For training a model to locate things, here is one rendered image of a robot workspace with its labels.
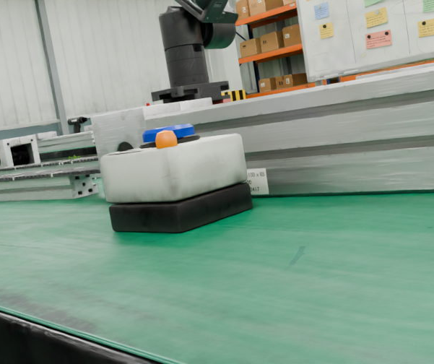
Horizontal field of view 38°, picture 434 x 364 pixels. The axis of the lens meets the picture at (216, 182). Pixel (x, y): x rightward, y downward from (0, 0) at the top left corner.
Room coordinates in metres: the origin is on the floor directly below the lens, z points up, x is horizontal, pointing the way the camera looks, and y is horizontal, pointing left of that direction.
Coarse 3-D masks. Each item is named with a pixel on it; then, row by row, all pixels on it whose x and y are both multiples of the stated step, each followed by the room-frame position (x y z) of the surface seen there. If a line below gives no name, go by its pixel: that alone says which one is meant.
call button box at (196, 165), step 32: (128, 160) 0.46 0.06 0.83; (160, 160) 0.43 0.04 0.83; (192, 160) 0.44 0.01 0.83; (224, 160) 0.46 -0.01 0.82; (128, 192) 0.46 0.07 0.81; (160, 192) 0.44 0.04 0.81; (192, 192) 0.44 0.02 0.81; (224, 192) 0.46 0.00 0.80; (128, 224) 0.47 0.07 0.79; (160, 224) 0.44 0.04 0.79; (192, 224) 0.43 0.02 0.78
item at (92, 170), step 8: (72, 168) 0.85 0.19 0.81; (80, 168) 0.81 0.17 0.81; (88, 168) 0.78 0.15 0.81; (96, 168) 0.75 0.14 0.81; (0, 176) 0.96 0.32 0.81; (8, 176) 0.92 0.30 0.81; (16, 176) 0.88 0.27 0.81; (24, 176) 0.85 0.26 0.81; (32, 176) 0.84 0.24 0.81; (40, 176) 0.82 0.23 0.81; (48, 176) 0.81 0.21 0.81; (56, 176) 0.80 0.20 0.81
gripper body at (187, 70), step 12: (180, 48) 0.89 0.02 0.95; (192, 48) 0.89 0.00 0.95; (168, 60) 0.90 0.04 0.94; (180, 60) 0.89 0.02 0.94; (192, 60) 0.89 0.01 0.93; (204, 60) 0.91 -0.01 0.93; (168, 72) 0.91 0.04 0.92; (180, 72) 0.89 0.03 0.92; (192, 72) 0.89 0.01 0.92; (204, 72) 0.90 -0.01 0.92; (180, 84) 0.89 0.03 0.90; (192, 84) 0.87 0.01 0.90; (204, 84) 0.89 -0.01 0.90; (216, 84) 0.91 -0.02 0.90; (228, 84) 0.93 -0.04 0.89; (156, 96) 0.89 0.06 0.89; (168, 96) 0.91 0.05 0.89; (180, 96) 0.86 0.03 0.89
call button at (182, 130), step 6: (168, 126) 0.47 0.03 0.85; (174, 126) 0.47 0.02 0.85; (180, 126) 0.47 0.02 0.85; (186, 126) 0.47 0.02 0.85; (192, 126) 0.48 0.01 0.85; (144, 132) 0.47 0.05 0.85; (150, 132) 0.47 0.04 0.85; (156, 132) 0.46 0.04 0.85; (174, 132) 0.46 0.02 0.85; (180, 132) 0.47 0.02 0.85; (186, 132) 0.47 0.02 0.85; (192, 132) 0.47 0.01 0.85; (144, 138) 0.47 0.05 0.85; (150, 138) 0.47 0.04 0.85; (180, 138) 0.48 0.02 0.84
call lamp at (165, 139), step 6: (162, 132) 0.43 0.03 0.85; (168, 132) 0.44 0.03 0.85; (156, 138) 0.44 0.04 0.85; (162, 138) 0.43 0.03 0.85; (168, 138) 0.43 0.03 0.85; (174, 138) 0.44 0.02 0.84; (156, 144) 0.44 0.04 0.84; (162, 144) 0.43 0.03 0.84; (168, 144) 0.43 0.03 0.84; (174, 144) 0.43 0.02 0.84
